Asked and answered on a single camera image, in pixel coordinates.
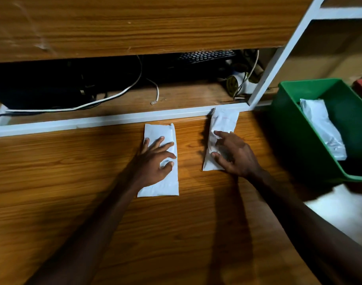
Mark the person's left forearm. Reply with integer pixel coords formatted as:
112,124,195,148
24,171,140,285

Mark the thick white cable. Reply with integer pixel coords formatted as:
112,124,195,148
5,55,143,113

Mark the person's right hand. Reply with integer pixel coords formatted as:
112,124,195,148
210,130,262,179

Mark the person's left hand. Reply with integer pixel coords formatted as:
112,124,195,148
130,136,177,191

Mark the thin white cable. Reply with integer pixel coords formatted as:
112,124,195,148
145,78,160,106

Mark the green plastic bin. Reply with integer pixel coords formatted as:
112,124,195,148
269,78,362,184

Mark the white tape roll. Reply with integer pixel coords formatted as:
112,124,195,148
226,71,259,97

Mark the white metal shelf frame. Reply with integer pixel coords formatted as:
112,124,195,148
0,0,362,138

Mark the person's right forearm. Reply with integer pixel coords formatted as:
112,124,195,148
247,170,362,285

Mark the brown cardboard box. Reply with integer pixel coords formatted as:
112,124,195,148
270,19,362,88

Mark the black electronic device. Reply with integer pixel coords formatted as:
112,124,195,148
0,61,116,111

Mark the wooden shelf board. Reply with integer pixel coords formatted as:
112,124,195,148
0,0,316,63

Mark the black keyboard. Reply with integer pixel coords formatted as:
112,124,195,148
177,49,237,65

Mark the white plastic packet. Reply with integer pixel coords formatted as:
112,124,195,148
202,107,240,172
299,98,348,161
137,123,180,198

